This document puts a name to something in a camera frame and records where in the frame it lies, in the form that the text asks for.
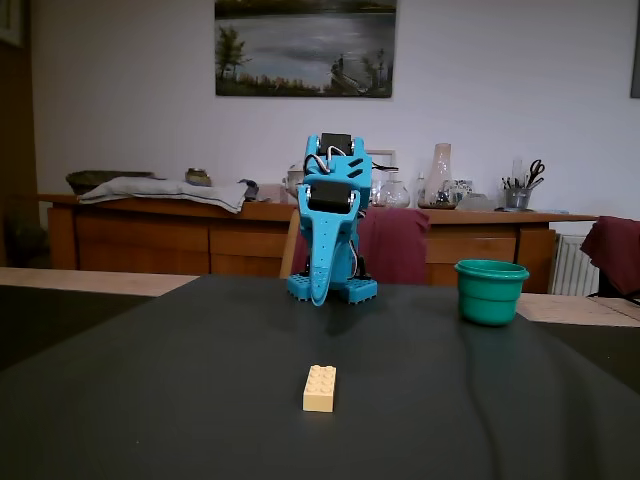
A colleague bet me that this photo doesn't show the cream white lego brick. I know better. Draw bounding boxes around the cream white lego brick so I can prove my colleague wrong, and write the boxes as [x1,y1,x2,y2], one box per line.
[301,364,337,414]

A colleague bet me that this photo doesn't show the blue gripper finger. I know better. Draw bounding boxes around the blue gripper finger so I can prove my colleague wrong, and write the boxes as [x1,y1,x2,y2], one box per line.
[297,182,363,307]

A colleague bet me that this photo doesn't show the tall pinkish glass vase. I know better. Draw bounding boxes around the tall pinkish glass vase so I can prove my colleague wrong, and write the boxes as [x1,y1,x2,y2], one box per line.
[417,143,459,210]

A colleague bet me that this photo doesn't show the white porcelain tureen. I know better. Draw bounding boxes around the white porcelain tureen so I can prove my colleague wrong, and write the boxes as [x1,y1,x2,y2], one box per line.
[283,163,307,204]

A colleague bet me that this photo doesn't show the round glass bowl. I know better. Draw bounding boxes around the round glass bowl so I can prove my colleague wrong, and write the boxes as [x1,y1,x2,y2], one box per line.
[373,179,412,209]

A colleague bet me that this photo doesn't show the grey folded cloth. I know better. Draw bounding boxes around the grey folded cloth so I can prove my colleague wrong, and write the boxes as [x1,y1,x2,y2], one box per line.
[77,176,259,215]

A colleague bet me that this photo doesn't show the white picture frame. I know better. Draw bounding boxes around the white picture frame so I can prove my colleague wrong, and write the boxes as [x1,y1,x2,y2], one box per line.
[367,148,397,177]

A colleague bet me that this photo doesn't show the black table mat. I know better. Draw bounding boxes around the black table mat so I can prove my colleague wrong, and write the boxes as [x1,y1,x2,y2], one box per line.
[0,284,152,372]
[533,322,640,397]

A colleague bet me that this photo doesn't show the dark framed wall picture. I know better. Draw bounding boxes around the dark framed wall picture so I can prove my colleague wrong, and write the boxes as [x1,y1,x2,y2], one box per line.
[629,0,640,99]

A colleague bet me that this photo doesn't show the wooden sideboard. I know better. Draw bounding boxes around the wooden sideboard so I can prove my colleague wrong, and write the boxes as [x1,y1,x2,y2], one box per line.
[38,193,599,296]

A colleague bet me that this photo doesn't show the chair with maroon cover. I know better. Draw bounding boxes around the chair with maroon cover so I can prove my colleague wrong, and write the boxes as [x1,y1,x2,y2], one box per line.
[579,215,640,306]
[279,207,431,286]

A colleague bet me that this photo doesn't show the lake landscape painting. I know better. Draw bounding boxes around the lake landscape painting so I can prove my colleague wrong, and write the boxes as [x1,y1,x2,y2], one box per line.
[214,0,399,99]

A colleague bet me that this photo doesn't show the clear glass dish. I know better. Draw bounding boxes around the clear glass dish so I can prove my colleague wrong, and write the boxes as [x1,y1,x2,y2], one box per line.
[457,192,499,212]

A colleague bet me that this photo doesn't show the grey pen holder cup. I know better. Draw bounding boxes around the grey pen holder cup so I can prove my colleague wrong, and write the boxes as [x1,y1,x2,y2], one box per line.
[503,185,533,212]

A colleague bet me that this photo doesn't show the large grey table mat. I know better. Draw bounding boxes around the large grey table mat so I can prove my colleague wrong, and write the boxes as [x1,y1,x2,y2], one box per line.
[0,273,640,480]

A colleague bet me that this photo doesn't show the green plastic cup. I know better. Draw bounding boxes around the green plastic cup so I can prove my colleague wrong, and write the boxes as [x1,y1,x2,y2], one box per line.
[453,258,530,327]

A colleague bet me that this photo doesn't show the white radiator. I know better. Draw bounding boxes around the white radiator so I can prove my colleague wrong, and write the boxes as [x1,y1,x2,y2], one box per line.
[549,233,601,297]

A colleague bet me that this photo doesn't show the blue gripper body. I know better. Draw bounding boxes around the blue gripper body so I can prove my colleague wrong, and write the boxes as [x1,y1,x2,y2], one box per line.
[302,149,374,222]

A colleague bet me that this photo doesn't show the dark shallow bowl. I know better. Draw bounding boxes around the dark shallow bowl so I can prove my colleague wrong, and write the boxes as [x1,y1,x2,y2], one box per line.
[65,170,154,196]

